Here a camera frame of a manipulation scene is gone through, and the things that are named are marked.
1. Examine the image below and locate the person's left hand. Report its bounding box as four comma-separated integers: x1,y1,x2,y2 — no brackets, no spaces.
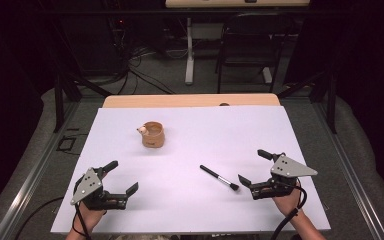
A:
74,200,108,232

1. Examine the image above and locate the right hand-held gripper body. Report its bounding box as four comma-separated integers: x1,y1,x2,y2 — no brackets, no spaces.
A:
249,153,319,201

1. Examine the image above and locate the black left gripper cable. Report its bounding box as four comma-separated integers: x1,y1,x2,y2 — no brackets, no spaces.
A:
71,178,93,240

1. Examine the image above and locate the white table sheet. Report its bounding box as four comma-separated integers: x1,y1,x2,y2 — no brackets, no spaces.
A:
50,105,332,234

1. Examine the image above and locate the aluminium floor rail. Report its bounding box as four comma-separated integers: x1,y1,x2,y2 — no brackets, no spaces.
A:
0,99,81,240
313,99,384,240

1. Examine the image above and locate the light wooden desk top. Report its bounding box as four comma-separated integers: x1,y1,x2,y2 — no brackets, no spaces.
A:
164,0,311,9

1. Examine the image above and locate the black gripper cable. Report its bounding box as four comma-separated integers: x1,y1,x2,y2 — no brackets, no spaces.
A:
269,184,308,240
71,178,93,240

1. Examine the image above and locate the black metal stand frame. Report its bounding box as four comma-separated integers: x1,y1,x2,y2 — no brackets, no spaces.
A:
276,66,339,135
51,64,114,134

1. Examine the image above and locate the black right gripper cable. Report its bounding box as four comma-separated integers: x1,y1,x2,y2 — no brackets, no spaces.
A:
269,184,308,240

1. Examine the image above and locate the black folding chair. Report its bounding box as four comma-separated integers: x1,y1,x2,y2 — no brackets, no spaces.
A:
215,12,297,94

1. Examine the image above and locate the white desk foot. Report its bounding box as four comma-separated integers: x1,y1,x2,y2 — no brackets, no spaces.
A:
261,65,274,85

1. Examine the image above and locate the bundle of floor cables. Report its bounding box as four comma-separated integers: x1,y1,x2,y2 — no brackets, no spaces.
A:
108,39,181,96

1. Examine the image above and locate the wooden cup with animal figure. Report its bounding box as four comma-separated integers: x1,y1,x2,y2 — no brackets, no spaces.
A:
136,120,166,149

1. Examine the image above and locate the black floor cable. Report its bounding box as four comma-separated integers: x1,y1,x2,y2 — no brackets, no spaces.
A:
13,195,65,240

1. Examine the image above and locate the light wooden table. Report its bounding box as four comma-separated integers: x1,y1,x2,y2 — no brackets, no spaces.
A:
102,93,281,109

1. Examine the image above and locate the white desk leg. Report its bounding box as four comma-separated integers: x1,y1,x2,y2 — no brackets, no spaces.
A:
184,17,196,86

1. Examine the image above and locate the black makeup brush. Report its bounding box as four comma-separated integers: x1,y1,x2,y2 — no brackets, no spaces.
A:
199,164,240,192

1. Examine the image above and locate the person's right hand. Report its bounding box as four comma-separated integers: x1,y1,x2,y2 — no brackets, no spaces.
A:
272,186,304,218

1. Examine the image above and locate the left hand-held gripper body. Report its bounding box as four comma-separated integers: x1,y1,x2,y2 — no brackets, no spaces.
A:
70,166,129,211

